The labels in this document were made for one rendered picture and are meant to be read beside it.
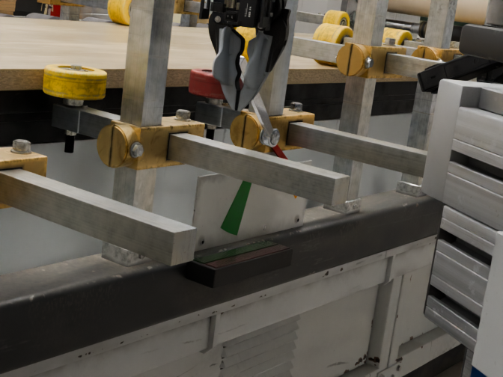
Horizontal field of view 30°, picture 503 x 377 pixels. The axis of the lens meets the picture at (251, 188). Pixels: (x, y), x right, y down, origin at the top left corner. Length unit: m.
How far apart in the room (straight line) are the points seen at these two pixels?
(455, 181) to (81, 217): 0.34
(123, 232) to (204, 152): 0.28
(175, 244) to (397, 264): 1.05
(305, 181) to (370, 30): 0.52
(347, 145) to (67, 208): 0.50
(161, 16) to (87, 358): 0.42
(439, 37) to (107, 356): 0.85
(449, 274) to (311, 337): 1.38
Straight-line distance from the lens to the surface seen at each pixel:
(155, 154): 1.10
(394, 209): 1.62
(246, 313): 1.41
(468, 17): 3.68
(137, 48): 1.09
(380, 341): 2.33
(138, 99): 1.09
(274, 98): 1.28
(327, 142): 1.28
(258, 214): 1.30
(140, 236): 0.81
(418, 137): 1.72
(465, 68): 1.17
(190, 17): 2.81
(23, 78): 1.24
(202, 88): 1.37
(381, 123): 2.03
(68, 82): 1.21
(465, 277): 0.69
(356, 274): 1.67
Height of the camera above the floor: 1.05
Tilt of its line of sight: 13 degrees down
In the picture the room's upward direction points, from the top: 7 degrees clockwise
